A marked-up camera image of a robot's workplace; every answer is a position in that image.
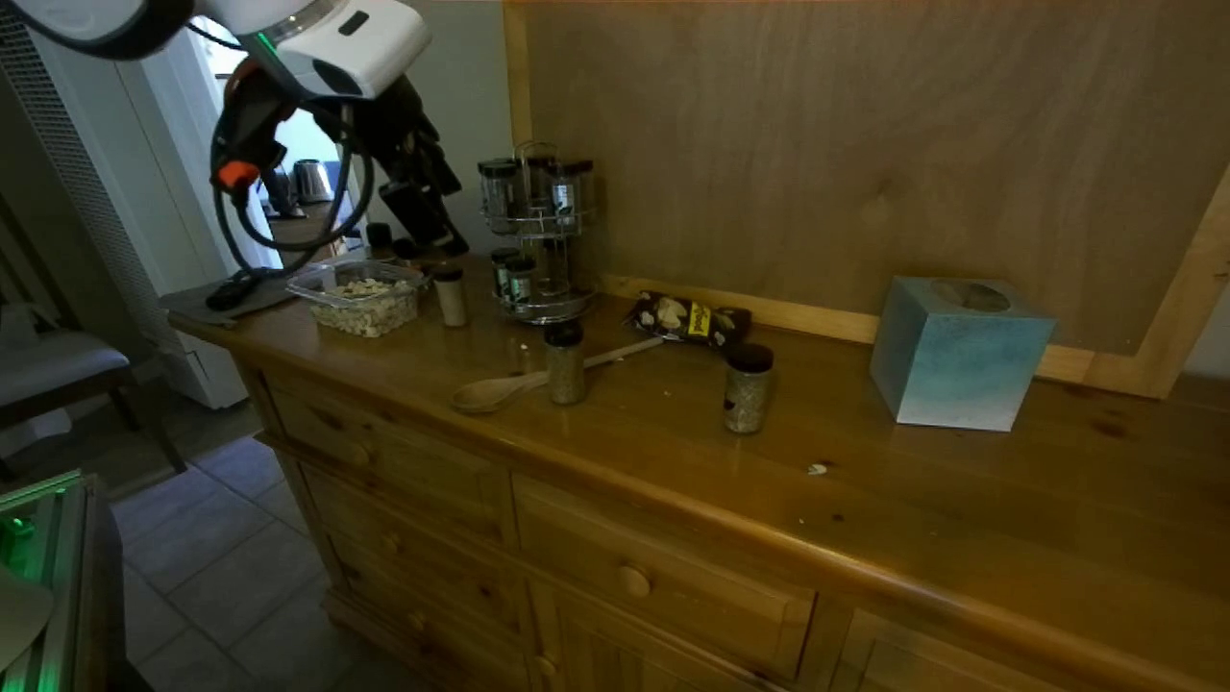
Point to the spice jar lying on side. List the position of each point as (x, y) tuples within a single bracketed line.
[(690, 321)]

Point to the wooden spoon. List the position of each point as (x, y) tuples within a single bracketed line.
[(489, 395)]

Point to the wooden dresser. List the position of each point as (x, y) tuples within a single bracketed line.
[(633, 544)]

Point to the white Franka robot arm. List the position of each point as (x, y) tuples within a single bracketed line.
[(334, 59)]

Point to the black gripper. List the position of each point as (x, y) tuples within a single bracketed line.
[(417, 176)]

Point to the spice jar with dark lid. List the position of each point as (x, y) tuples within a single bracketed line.
[(747, 386)]

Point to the blue tissue box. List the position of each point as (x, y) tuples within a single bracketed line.
[(955, 350)]

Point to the spice jar near container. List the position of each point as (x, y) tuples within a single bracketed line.
[(452, 294)]

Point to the black remote control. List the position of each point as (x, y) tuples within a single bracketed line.
[(235, 289)]

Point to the silver kettle in background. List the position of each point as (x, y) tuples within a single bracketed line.
[(312, 184)]

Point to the large plywood board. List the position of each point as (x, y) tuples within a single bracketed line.
[(800, 156)]

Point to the small jar beside spoon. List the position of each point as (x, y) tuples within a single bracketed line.
[(565, 362)]

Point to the rotating seasoning rack with jars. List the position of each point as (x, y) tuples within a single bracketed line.
[(540, 212)]

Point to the clear container with white pieces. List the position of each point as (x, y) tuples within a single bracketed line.
[(366, 299)]

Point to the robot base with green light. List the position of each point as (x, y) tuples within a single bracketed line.
[(62, 589)]

